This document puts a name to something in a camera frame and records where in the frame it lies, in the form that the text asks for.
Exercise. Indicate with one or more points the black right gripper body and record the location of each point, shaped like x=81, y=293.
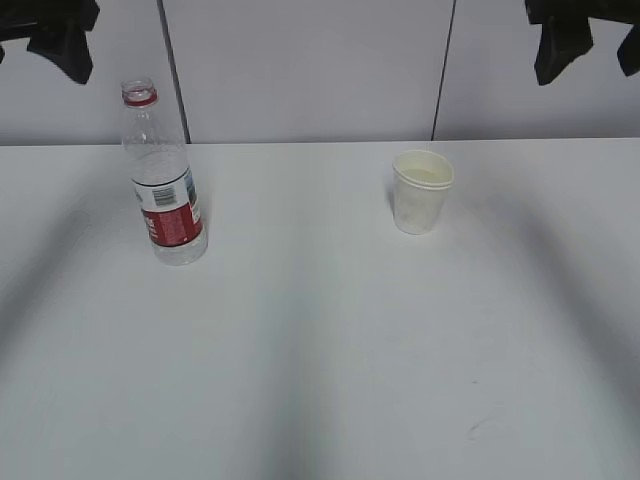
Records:
x=619, y=11

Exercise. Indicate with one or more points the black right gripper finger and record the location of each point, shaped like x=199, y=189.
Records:
x=563, y=40
x=628, y=53

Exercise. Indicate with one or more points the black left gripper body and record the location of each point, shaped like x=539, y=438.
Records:
x=24, y=18

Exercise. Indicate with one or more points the clear plastic water bottle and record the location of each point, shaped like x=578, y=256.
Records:
x=161, y=176

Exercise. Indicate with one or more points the white paper cup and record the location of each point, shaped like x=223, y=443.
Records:
x=421, y=182

